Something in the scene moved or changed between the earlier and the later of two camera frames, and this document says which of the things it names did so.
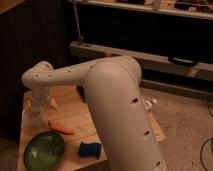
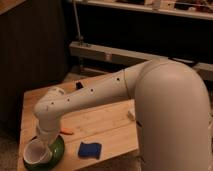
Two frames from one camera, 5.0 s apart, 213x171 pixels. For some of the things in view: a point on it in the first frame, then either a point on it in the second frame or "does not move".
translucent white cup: [34, 119] → [36, 151]
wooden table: [66, 111] does not move
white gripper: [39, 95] → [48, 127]
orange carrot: [64, 130] does not move
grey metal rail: [88, 52] does not move
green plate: [44, 151] does not move
